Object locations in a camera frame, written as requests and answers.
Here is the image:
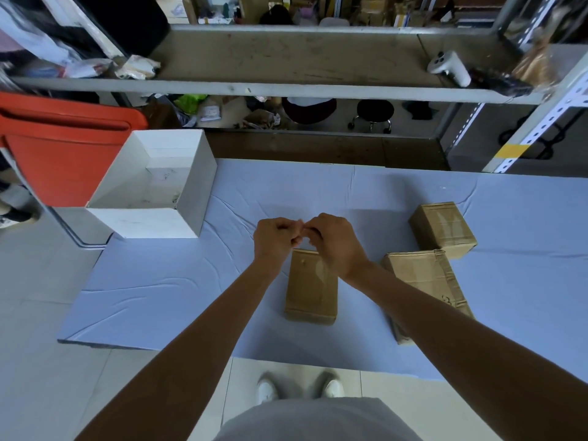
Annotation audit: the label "person's right hand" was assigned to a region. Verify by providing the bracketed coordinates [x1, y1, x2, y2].
[303, 213, 372, 284]

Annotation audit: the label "person's left hand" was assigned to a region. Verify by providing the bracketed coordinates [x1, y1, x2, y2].
[252, 217, 305, 277]

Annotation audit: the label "medium brown cardboard box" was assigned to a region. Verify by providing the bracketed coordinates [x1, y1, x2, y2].
[284, 248, 339, 326]

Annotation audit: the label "large cardboard box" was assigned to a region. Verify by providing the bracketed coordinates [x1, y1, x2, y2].
[380, 249, 475, 347]

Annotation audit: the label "white bin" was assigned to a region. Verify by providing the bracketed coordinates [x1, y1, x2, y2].
[86, 129, 218, 239]

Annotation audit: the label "small brown cardboard box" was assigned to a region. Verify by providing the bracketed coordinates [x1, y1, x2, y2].
[409, 202, 478, 261]

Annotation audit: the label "person's right forearm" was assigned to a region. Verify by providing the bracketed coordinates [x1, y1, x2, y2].
[349, 261, 588, 441]

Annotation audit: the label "person's left forearm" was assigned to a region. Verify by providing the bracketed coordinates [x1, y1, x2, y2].
[75, 263, 281, 441]

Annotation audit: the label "person's right white shoe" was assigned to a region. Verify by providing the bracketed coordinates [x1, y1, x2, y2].
[321, 377, 345, 399]

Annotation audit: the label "person's white shoe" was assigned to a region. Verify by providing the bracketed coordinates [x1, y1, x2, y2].
[321, 377, 345, 399]
[255, 379, 280, 405]

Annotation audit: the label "person's left white shoe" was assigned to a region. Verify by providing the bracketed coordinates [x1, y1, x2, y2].
[255, 379, 280, 405]

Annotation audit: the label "person's white shirt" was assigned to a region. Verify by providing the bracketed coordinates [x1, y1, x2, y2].
[213, 398, 423, 441]

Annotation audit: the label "black rolling stool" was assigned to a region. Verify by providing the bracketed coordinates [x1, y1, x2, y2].
[347, 99, 396, 135]

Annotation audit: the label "bright green bag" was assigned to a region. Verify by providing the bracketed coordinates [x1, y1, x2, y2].
[174, 94, 208, 115]

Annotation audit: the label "blue table cloth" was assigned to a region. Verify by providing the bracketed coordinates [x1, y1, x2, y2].
[57, 158, 588, 382]

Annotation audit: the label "long gray shelf board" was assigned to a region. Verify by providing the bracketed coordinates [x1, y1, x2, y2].
[11, 24, 548, 106]

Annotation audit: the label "yellow tape strip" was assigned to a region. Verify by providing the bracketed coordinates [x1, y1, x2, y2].
[495, 143, 532, 159]

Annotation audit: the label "white handheld controller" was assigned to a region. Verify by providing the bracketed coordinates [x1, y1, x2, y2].
[427, 50, 473, 88]

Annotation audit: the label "white crumpled cloth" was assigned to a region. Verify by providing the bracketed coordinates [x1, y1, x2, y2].
[113, 55, 162, 81]

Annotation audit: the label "small black device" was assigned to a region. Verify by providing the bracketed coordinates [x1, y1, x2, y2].
[470, 66, 533, 98]

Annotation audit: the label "red plastic chair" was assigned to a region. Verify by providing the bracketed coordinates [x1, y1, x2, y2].
[0, 91, 149, 208]

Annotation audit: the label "crinkled brown bag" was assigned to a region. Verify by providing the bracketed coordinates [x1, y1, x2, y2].
[512, 39, 559, 90]

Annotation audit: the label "hanging clothes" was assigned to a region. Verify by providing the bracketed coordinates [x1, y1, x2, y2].
[0, 0, 171, 78]

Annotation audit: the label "white perforated shelf post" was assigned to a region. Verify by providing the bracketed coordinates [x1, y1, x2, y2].
[482, 55, 588, 174]
[450, 103, 486, 150]

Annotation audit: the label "black wire stand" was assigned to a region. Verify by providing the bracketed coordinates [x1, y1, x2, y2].
[498, 107, 575, 160]

